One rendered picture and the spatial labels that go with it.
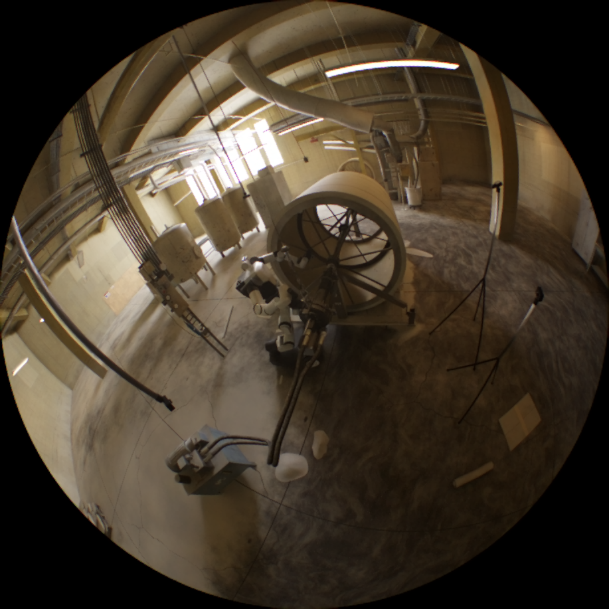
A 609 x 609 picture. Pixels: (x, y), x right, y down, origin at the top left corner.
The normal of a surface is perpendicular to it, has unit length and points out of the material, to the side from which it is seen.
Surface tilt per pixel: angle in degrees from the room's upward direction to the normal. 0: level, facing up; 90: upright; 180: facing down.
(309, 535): 0
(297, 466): 15
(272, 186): 90
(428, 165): 90
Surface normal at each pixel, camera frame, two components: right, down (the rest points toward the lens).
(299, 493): -0.32, -0.70
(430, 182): -0.30, 0.72
